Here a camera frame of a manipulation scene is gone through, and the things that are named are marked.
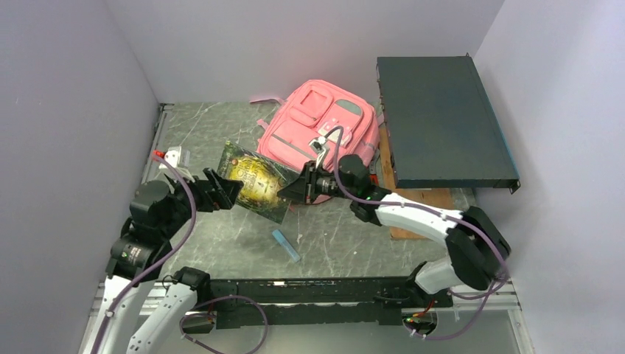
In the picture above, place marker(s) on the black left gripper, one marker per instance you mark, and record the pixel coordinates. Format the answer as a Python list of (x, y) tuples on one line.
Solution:
[(217, 192)]

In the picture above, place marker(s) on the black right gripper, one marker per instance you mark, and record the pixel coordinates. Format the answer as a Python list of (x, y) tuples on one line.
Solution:
[(304, 188)]

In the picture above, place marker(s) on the shiny gold foil book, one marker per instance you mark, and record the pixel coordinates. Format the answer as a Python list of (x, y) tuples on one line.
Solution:
[(262, 178)]

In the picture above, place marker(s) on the pink student backpack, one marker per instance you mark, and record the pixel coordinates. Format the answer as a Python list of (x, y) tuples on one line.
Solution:
[(344, 122)]

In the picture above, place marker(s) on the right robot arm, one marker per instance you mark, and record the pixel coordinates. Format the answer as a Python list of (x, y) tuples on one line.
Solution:
[(476, 250)]

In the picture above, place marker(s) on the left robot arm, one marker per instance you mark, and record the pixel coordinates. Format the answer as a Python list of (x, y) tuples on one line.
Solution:
[(157, 212)]

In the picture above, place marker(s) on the light blue eraser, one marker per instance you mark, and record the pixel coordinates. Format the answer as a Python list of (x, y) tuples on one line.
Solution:
[(286, 245)]

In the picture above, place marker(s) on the wooden board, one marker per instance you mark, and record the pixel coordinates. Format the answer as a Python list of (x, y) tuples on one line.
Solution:
[(419, 219)]

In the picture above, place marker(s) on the dark green metal box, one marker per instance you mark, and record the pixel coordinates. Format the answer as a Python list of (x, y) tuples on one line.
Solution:
[(442, 129)]

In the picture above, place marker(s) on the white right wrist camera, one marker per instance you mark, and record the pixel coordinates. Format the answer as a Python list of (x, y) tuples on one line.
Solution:
[(319, 146)]

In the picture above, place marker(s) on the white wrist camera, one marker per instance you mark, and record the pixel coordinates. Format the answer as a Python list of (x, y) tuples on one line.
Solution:
[(319, 146), (178, 158)]

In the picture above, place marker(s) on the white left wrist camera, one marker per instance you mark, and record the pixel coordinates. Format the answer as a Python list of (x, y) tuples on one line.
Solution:
[(178, 158)]

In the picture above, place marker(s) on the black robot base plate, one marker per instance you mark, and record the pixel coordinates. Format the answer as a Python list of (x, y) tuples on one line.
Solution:
[(313, 301)]

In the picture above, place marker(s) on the aluminium frame rail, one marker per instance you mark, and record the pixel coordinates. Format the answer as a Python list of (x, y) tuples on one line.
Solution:
[(501, 328)]

